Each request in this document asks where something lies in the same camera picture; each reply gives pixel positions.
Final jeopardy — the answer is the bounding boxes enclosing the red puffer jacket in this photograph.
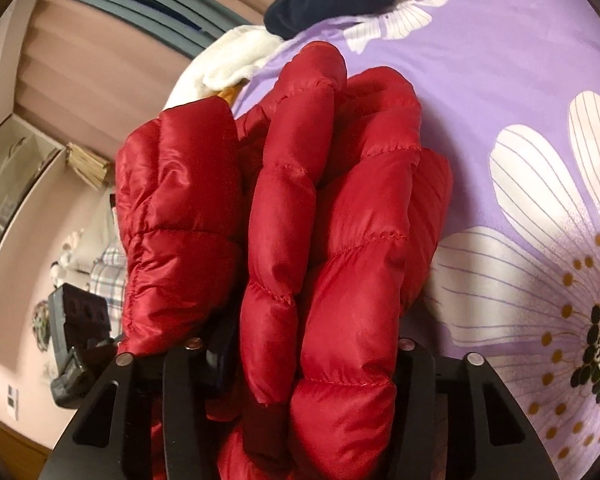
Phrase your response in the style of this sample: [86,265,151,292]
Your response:
[114,41,453,480]

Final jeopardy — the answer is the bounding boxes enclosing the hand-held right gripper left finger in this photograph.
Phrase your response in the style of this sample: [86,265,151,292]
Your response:
[45,310,239,480]

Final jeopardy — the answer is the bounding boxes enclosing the plaid cloth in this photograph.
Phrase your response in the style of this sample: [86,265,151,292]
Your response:
[89,245,128,321]

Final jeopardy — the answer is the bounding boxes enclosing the white fleece garment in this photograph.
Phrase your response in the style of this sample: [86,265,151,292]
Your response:
[162,26,293,111]

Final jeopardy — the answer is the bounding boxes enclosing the white open shelf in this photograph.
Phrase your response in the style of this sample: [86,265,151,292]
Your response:
[0,112,66,241]

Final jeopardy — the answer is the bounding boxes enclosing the beige curtain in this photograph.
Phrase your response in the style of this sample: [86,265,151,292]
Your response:
[12,0,216,166]

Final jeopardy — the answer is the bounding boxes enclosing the purple floral bed sheet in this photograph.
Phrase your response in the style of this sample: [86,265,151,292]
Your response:
[230,0,600,480]

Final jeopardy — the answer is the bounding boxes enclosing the straw bundle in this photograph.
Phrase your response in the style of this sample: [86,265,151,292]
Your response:
[65,142,112,190]

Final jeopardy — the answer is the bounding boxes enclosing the grey window frame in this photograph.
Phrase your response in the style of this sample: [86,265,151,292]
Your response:
[45,0,261,58]

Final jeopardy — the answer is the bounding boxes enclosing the white stuffed toy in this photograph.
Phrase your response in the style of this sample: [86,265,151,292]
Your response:
[49,230,86,281]

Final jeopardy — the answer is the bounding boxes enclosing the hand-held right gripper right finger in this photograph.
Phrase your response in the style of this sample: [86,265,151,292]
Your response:
[395,338,558,480]

